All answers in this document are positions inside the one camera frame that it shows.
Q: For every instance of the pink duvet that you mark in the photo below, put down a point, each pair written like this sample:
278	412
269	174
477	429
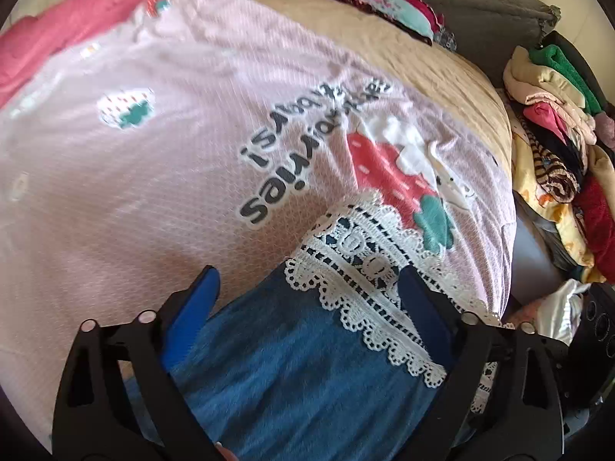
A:
72	14

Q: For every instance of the white plastic bag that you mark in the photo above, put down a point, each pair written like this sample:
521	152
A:
559	307

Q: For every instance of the blue denim pants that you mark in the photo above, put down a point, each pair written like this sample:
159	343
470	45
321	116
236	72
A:
288	374

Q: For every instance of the beige quilted bedspread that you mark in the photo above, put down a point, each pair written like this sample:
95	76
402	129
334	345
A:
432	72

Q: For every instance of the dark grey cushion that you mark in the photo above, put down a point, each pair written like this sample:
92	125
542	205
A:
480	0

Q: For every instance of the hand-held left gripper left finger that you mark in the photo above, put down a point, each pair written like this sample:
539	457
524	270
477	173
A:
192	317

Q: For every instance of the pile of folded colourful clothes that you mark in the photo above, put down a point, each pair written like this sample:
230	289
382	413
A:
562	153

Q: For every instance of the pink strawberry print shirt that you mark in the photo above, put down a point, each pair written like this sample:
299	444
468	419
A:
120	201

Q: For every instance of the black round-holed appliance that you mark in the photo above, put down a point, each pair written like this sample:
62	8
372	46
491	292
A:
596	336

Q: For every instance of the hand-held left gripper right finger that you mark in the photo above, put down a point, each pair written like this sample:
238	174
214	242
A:
425	319

